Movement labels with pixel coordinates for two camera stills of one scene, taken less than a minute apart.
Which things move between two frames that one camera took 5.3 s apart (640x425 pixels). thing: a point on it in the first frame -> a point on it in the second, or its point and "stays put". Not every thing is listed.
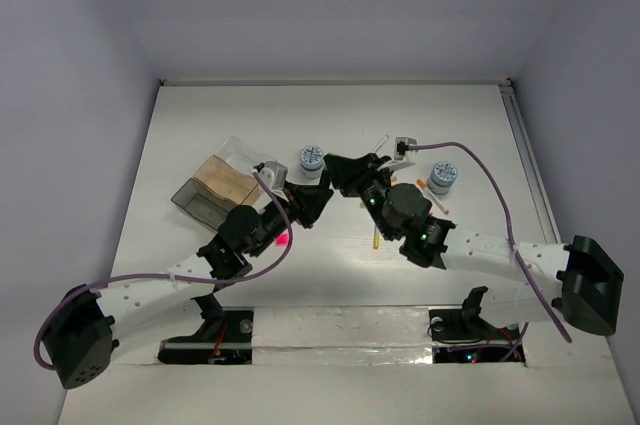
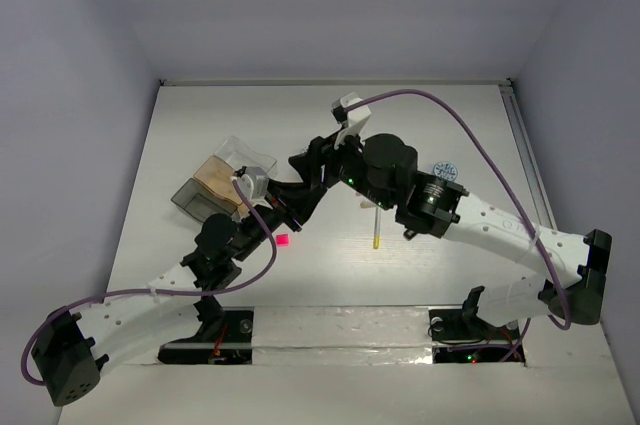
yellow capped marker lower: x=376 y=238 stays put
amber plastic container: x=239 y=187 stays put
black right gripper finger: x=339 y=164 -> x=323 y=150
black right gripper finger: x=349 y=185 -> x=313 y=173
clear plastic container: x=240 y=157 stays put
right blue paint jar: x=443 y=174 stays put
